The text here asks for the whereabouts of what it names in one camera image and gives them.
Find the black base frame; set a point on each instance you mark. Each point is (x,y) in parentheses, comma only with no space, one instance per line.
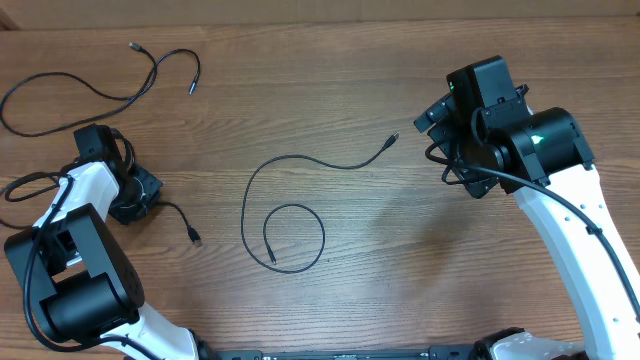
(350,352)

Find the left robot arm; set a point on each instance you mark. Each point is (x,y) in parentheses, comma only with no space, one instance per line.
(79,288)

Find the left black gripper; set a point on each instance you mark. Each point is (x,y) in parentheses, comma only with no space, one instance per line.
(126,213)

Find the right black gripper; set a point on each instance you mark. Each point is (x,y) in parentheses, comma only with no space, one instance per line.
(443,136)

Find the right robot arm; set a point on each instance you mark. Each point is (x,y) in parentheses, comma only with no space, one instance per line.
(485,135)

